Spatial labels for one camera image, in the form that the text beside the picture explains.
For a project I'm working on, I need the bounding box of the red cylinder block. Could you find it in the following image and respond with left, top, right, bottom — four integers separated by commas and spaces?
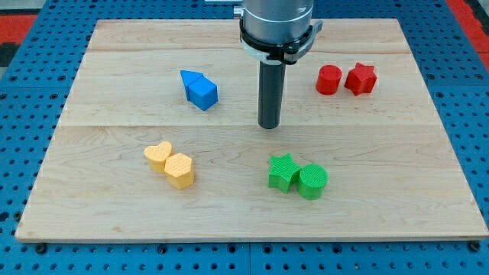
316, 65, 342, 95

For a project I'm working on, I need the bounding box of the wooden board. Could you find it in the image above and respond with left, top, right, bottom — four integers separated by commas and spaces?
15, 19, 488, 243

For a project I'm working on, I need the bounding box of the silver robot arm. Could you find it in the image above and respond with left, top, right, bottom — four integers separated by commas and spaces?
241, 0, 314, 44

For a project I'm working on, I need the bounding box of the green star block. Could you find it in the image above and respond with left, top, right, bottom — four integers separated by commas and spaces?
267, 154, 302, 193

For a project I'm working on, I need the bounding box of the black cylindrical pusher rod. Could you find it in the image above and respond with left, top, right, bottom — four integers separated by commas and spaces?
257, 62, 286, 129

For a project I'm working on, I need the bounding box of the blue triangle block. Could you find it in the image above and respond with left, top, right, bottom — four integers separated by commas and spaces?
180, 70, 203, 101

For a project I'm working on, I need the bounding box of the yellow hexagon block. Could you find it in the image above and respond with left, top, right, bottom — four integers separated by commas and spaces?
164, 153, 195, 189

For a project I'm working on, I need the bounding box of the green cylinder block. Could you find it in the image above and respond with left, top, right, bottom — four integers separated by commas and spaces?
297, 163, 329, 200

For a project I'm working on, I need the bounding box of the red star block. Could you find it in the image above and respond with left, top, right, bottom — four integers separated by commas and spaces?
344, 63, 377, 96

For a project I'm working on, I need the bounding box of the blue cube block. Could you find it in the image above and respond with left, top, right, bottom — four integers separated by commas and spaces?
188, 76, 218, 111

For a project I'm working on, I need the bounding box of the yellow heart block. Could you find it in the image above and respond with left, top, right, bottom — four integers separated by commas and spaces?
144, 141, 173, 173

